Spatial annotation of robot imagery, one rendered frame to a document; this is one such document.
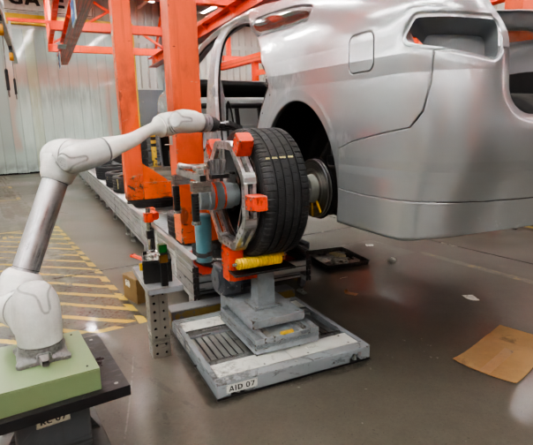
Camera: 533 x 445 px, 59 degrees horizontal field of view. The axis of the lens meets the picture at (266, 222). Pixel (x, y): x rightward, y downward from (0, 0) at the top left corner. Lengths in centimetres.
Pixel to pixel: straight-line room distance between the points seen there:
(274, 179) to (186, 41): 100
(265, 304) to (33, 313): 123
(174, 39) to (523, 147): 181
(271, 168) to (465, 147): 86
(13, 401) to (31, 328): 24
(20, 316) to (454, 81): 168
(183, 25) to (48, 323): 170
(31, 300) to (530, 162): 182
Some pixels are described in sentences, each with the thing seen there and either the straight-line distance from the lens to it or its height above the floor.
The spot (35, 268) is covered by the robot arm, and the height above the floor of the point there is 67.
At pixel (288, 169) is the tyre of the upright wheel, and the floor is 99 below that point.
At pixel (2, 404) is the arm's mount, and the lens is 180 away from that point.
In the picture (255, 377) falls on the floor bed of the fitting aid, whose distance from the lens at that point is 225.
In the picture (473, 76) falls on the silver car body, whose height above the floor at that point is 134.
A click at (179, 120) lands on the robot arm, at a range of 220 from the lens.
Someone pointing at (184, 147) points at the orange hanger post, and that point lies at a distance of 272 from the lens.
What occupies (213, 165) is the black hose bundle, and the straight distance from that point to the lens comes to 218.
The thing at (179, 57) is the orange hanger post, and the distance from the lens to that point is 275.
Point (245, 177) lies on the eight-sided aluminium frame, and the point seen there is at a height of 96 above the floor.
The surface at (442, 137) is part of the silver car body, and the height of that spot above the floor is 114.
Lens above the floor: 119
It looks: 12 degrees down
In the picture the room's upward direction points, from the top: 1 degrees counter-clockwise
